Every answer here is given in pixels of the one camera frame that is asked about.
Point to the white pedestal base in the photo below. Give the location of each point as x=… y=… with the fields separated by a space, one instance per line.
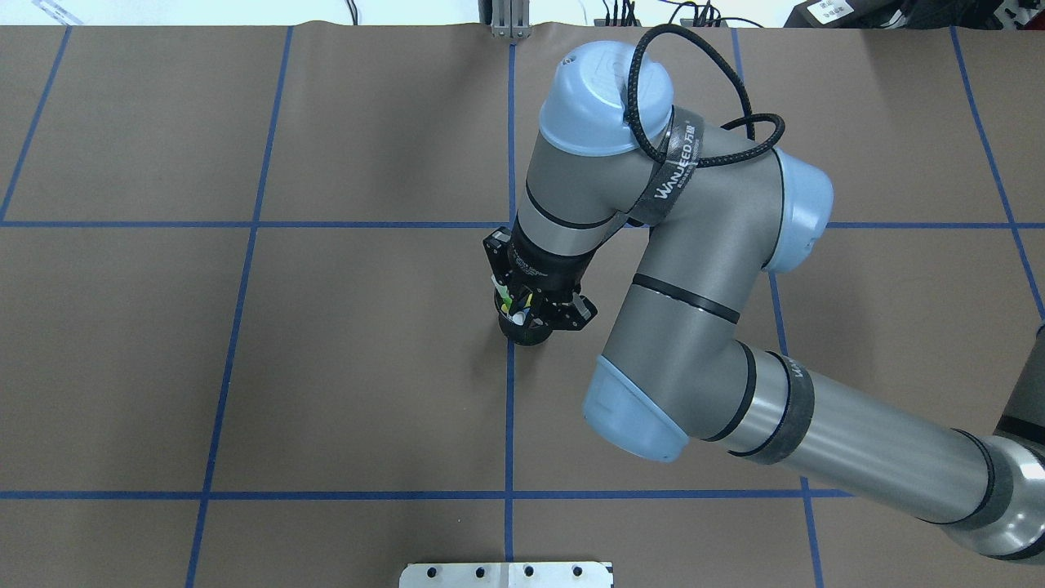
x=509 y=574

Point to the green highlighter pen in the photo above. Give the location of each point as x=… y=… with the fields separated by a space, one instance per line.
x=504 y=294

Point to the black mesh pen cup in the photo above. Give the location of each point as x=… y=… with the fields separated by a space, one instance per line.
x=521 y=334

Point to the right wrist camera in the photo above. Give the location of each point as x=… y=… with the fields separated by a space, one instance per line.
x=497 y=247

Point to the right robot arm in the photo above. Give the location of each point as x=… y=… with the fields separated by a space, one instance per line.
x=661 y=134

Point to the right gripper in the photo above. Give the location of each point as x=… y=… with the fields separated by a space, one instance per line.
x=549 y=273

